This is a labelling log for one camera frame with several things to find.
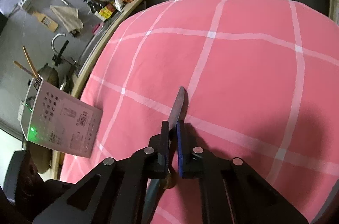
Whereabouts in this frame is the white perforated utensil holder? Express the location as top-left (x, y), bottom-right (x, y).
top-left (18, 76), bottom-right (102, 158)

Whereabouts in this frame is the purple chopstick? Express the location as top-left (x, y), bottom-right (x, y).
top-left (13, 61), bottom-right (36, 78)

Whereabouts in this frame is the wooden chopstick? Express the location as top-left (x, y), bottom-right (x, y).
top-left (22, 46), bottom-right (39, 78)

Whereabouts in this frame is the steel wok pot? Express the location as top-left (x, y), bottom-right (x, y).
top-left (38, 64), bottom-right (59, 88)

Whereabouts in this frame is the pink checked tablecloth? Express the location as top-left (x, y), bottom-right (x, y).
top-left (61, 0), bottom-right (338, 222)

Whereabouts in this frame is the steel sink faucet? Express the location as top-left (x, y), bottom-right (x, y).
top-left (51, 33), bottom-right (69, 67)

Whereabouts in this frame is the beige hanging dish cloth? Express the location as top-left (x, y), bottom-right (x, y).
top-left (49, 5), bottom-right (83, 32)

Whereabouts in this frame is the dark sauce bottle yellow label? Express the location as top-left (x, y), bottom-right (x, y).
top-left (85, 0), bottom-right (116, 22)

